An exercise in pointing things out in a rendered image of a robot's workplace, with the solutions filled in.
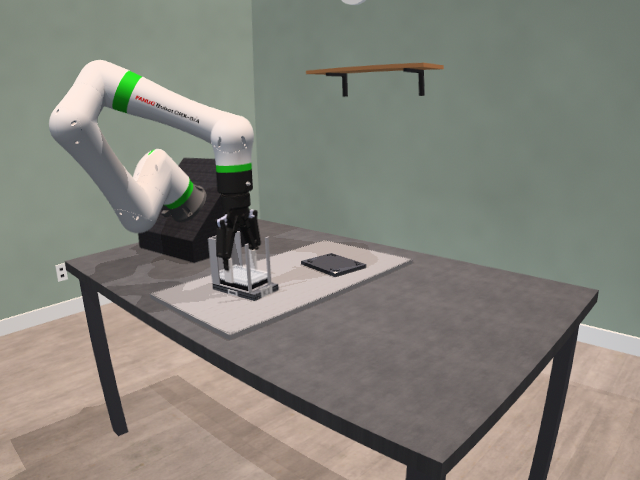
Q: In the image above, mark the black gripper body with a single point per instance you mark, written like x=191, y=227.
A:
x=235, y=205

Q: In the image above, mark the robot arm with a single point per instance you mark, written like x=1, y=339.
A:
x=138, y=200

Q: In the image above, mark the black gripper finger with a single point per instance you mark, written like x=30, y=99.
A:
x=248, y=237
x=224, y=243

